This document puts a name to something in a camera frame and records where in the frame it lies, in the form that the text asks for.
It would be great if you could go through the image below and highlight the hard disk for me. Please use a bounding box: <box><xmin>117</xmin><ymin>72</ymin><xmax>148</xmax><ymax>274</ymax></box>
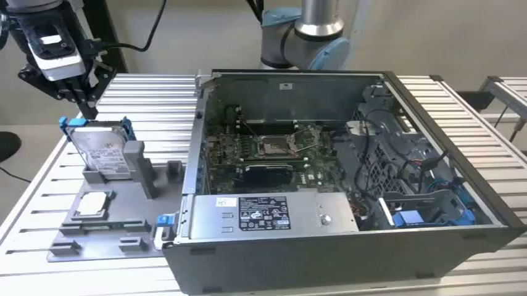
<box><xmin>59</xmin><ymin>115</ymin><xmax>139</xmax><ymax>175</ymax></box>

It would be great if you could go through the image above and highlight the grey metal disk bay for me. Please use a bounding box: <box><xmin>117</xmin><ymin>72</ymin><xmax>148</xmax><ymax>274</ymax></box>
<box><xmin>336</xmin><ymin>83</ymin><xmax>495</xmax><ymax>229</ymax></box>

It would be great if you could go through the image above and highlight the black round base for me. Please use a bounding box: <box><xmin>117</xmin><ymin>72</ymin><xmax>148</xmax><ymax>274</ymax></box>
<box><xmin>0</xmin><ymin>131</ymin><xmax>23</xmax><ymax>163</ymax></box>

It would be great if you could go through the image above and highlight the silver CPU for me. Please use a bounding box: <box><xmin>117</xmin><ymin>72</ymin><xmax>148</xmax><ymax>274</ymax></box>
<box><xmin>77</xmin><ymin>192</ymin><xmax>111</xmax><ymax>215</ymax></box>

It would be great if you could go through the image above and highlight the grey parts rack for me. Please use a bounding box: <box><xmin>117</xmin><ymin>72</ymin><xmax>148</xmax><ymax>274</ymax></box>
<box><xmin>45</xmin><ymin>141</ymin><xmax>185</xmax><ymax>263</ymax></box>

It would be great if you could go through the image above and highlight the thin metal locking lever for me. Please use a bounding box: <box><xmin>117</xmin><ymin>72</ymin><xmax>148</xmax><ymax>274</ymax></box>
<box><xmin>241</xmin><ymin>119</ymin><xmax>260</xmax><ymax>138</ymax></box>

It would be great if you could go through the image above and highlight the black RAM slot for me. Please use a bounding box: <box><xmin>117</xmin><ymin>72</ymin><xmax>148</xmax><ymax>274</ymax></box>
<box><xmin>237</xmin><ymin>124</ymin><xmax>299</xmax><ymax>130</ymax></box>
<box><xmin>237</xmin><ymin>119</ymin><xmax>299</xmax><ymax>125</ymax></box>

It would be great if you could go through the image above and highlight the CPU socket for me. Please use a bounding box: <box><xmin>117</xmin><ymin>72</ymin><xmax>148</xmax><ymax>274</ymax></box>
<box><xmin>257</xmin><ymin>134</ymin><xmax>300</xmax><ymax>157</ymax></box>

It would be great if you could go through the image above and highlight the long black expansion slot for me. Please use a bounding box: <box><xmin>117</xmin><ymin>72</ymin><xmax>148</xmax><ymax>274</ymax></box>
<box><xmin>240</xmin><ymin>156</ymin><xmax>308</xmax><ymax>164</ymax></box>

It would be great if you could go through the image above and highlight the silver power supply unit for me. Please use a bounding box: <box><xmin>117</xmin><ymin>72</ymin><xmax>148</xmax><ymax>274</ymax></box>
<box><xmin>188</xmin><ymin>192</ymin><xmax>359</xmax><ymax>240</ymax></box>

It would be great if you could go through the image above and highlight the metal socket cover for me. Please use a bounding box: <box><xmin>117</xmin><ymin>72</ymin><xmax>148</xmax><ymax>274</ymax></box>
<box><xmin>289</xmin><ymin>125</ymin><xmax>327</xmax><ymax>152</ymax></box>

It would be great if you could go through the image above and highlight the green motherboard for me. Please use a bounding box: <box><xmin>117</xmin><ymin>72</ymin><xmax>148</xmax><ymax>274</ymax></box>
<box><xmin>203</xmin><ymin>123</ymin><xmax>355</xmax><ymax>195</ymax></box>

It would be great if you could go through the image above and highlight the black open PC case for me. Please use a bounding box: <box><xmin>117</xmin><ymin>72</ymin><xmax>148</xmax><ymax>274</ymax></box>
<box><xmin>163</xmin><ymin>68</ymin><xmax>527</xmax><ymax>295</ymax></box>

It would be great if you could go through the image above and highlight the blue plastic block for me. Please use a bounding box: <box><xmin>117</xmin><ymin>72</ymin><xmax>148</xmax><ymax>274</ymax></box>
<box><xmin>392</xmin><ymin>211</ymin><xmax>424</xmax><ymax>228</ymax></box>

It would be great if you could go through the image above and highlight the black block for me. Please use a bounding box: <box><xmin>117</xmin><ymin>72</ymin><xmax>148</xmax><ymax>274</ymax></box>
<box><xmin>455</xmin><ymin>91</ymin><xmax>493</xmax><ymax>115</ymax></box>

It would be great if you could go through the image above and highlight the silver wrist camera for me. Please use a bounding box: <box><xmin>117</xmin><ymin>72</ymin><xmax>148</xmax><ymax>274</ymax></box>
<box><xmin>27</xmin><ymin>26</ymin><xmax>87</xmax><ymax>82</ymax></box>

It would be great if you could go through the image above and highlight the black metal post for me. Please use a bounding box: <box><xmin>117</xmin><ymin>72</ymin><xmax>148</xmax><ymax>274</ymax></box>
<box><xmin>76</xmin><ymin>0</ymin><xmax>129</xmax><ymax>120</ymax></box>

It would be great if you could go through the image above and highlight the black camera cable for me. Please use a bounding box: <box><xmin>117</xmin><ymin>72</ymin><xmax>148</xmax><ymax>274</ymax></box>
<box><xmin>100</xmin><ymin>0</ymin><xmax>168</xmax><ymax>52</ymax></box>

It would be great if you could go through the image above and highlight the black floor cable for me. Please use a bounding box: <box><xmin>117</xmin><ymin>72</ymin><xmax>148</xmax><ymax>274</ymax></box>
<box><xmin>0</xmin><ymin>165</ymin><xmax>32</xmax><ymax>183</ymax></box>

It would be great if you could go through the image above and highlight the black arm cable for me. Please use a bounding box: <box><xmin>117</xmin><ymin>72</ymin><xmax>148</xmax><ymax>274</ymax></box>
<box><xmin>245</xmin><ymin>0</ymin><xmax>264</xmax><ymax>24</ymax></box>

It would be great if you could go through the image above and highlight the black wire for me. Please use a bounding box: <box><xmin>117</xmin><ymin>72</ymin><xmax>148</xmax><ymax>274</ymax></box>
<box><xmin>353</xmin><ymin>107</ymin><xmax>449</xmax><ymax>198</ymax></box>

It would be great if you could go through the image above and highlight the blue wire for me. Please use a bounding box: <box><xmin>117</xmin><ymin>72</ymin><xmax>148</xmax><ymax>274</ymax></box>
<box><xmin>427</xmin><ymin>178</ymin><xmax>467</xmax><ymax>199</ymax></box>

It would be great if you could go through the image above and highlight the aluminium frame table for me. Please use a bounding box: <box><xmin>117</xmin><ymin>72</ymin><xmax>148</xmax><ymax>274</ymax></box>
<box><xmin>479</xmin><ymin>75</ymin><xmax>527</xmax><ymax>142</ymax></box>

